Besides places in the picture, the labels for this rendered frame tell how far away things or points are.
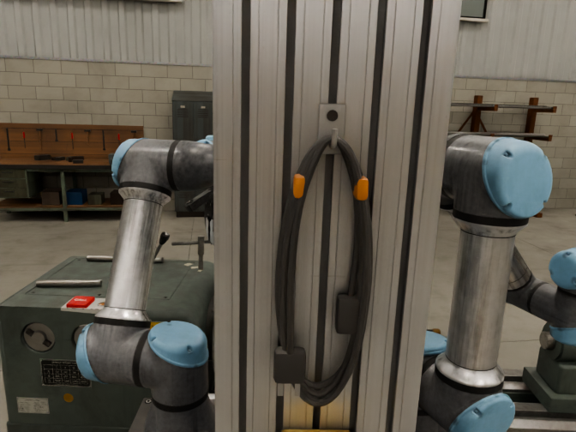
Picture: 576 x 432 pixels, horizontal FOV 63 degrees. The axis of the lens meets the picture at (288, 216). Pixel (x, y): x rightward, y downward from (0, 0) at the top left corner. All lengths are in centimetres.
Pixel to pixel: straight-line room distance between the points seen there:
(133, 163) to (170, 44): 711
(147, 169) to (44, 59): 743
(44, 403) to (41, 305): 32
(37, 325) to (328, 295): 118
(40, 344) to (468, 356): 120
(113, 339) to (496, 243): 74
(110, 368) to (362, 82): 76
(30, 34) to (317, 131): 819
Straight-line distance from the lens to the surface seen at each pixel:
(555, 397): 191
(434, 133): 52
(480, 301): 84
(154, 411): 106
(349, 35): 51
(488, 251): 81
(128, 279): 104
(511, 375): 208
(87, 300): 152
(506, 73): 974
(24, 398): 172
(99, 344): 104
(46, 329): 159
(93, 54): 831
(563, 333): 108
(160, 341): 97
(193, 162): 105
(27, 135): 851
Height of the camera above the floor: 185
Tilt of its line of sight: 13 degrees down
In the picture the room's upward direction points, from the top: 2 degrees clockwise
